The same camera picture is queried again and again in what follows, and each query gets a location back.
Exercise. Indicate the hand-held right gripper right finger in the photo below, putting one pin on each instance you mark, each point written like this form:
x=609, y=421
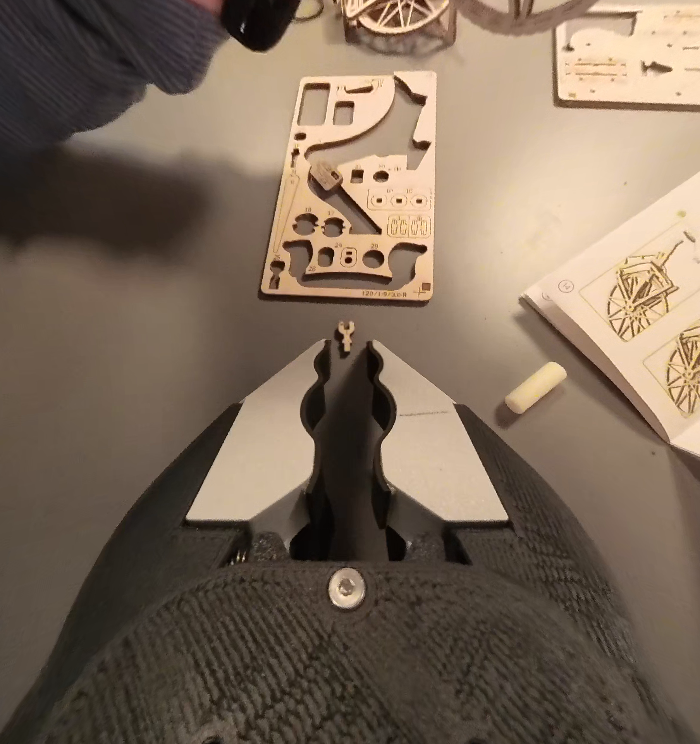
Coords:
x=443, y=465

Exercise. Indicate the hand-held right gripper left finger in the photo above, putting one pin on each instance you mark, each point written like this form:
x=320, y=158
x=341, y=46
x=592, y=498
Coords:
x=251, y=465

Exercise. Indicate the small forked wooden part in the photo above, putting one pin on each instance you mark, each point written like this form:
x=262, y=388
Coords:
x=345, y=337

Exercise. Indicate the person's left forearm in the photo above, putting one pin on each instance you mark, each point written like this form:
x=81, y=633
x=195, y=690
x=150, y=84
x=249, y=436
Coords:
x=65, y=58

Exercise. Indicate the wooden bicycle model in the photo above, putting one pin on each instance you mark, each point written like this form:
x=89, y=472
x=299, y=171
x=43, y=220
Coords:
x=353, y=29

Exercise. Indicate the wooden parts sheet with ovals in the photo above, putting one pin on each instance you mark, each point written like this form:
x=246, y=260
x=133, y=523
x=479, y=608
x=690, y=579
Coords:
x=326, y=139

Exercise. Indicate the wooden parts sheet with slots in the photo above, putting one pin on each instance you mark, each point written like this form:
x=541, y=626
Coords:
x=675, y=35

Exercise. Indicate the pale wax stick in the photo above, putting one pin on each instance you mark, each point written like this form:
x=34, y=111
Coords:
x=536, y=388

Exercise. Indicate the small wooden block part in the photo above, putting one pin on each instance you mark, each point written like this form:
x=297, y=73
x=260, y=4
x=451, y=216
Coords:
x=325, y=176

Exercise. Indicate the white instruction booklet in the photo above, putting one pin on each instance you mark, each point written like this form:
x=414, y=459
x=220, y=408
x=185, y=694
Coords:
x=617, y=325

